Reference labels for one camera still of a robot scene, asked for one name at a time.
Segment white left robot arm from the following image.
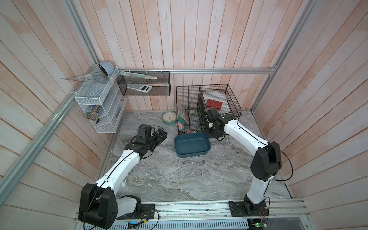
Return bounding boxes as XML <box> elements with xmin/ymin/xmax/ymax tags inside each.
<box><xmin>78</xmin><ymin>124</ymin><xmax>167</xmax><ymax>230</ymax></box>

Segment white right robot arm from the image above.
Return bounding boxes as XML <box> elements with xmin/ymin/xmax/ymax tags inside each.
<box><xmin>206</xmin><ymin>108</ymin><xmax>284</xmax><ymax>218</ymax></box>

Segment teal plastic storage box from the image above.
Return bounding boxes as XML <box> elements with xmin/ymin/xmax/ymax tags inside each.
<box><xmin>174</xmin><ymin>132</ymin><xmax>211</xmax><ymax>158</ymax></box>

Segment green round clock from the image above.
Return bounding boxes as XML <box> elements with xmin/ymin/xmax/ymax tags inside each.
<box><xmin>162</xmin><ymin>111</ymin><xmax>178</xmax><ymax>126</ymax></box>

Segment colourful paper folders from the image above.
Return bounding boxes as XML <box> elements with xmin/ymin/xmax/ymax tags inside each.
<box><xmin>177</xmin><ymin>103</ymin><xmax>189</xmax><ymax>130</ymax></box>

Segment white calculator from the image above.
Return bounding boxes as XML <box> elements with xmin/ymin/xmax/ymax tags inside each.
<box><xmin>127</xmin><ymin>84</ymin><xmax>152</xmax><ymax>94</ymax></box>

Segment clear triangle ruler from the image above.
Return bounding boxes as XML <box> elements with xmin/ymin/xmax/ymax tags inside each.
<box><xmin>62</xmin><ymin>72</ymin><xmax>109</xmax><ymax>84</ymax></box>

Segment grey round speaker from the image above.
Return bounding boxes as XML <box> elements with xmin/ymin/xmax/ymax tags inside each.
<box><xmin>99</xmin><ymin>61</ymin><xmax>115</xmax><ymax>77</ymax></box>

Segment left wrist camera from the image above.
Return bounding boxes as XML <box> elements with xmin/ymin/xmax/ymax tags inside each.
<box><xmin>135</xmin><ymin>124</ymin><xmax>152</xmax><ymax>144</ymax></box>

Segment black wire desk organizer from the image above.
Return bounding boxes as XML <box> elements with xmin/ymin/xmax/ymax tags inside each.
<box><xmin>176</xmin><ymin>84</ymin><xmax>242</xmax><ymax>138</ymax></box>

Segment black wire wall basket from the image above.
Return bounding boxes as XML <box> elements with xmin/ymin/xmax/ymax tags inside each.
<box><xmin>117</xmin><ymin>71</ymin><xmax>171</xmax><ymax>97</ymax></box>

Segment white wire mesh shelf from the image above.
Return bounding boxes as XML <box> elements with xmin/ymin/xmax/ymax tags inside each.
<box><xmin>75</xmin><ymin>67</ymin><xmax>127</xmax><ymax>133</ymax></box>

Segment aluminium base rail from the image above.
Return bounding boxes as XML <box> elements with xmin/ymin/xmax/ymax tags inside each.
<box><xmin>73</xmin><ymin>198</ymin><xmax>311</xmax><ymax>230</ymax></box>

